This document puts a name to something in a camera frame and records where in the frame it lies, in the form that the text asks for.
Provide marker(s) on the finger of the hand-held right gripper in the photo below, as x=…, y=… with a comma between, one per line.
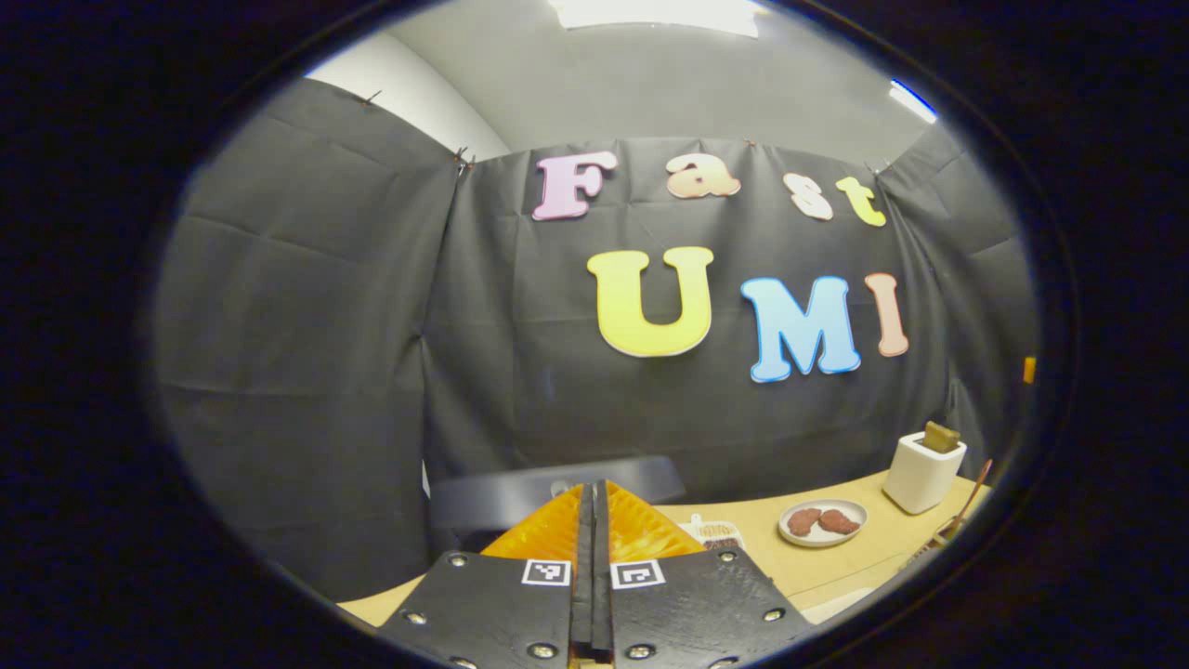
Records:
x=1029, y=370

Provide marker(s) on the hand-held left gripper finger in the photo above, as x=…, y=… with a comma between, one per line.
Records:
x=603, y=576
x=584, y=576

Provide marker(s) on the dark grey rice cooker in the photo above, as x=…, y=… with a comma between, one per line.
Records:
x=502, y=497

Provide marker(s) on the dark wooden spoon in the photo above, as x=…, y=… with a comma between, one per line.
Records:
x=971, y=497

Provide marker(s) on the brown toast slice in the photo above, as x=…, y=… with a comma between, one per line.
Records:
x=941, y=437

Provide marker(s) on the small white food container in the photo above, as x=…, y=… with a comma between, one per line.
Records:
x=717, y=534

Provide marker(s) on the white toaster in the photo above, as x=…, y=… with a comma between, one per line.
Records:
x=920, y=478

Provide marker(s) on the red meat piece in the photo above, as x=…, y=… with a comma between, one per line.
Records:
x=840, y=522
x=803, y=522

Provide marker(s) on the small white plate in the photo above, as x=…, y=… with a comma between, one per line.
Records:
x=822, y=541

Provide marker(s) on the black backdrop cloth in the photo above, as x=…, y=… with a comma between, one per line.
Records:
x=325, y=325

